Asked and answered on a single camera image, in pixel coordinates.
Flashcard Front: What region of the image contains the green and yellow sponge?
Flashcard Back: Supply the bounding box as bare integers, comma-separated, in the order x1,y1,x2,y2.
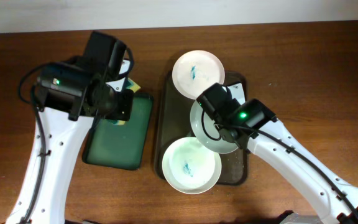
107,77,142,126

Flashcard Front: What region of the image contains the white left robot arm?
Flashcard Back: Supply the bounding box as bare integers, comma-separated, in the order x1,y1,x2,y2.
6,79,134,223

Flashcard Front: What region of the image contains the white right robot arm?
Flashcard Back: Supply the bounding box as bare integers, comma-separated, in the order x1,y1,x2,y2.
208,99,358,223

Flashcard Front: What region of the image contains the dark brown tray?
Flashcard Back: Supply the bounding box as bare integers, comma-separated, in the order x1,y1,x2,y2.
154,72,248,186

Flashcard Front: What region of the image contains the green tray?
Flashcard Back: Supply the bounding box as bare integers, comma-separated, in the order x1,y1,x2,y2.
82,93,154,170

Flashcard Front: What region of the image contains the white plate with blue stain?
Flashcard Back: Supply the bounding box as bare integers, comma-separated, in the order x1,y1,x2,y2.
172,50,226,100

